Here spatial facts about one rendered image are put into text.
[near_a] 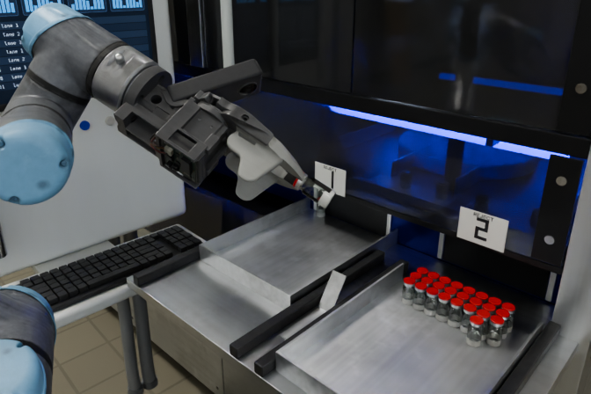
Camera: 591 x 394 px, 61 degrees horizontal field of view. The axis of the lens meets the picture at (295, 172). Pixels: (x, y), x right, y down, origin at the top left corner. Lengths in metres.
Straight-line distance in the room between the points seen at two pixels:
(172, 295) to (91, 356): 1.36
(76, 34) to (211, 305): 0.52
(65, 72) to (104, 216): 0.75
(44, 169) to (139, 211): 0.88
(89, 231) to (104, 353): 1.04
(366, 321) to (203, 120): 0.49
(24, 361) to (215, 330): 0.32
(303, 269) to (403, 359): 0.29
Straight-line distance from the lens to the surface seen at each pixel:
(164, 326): 2.01
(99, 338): 2.40
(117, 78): 0.60
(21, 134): 0.51
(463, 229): 0.95
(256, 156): 0.55
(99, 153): 1.29
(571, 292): 0.92
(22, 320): 0.78
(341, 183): 1.07
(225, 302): 0.94
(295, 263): 1.04
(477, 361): 0.86
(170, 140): 0.55
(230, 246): 1.11
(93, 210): 1.32
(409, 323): 0.91
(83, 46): 0.63
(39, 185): 0.52
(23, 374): 0.67
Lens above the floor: 1.43
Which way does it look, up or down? 21 degrees down
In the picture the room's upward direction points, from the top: straight up
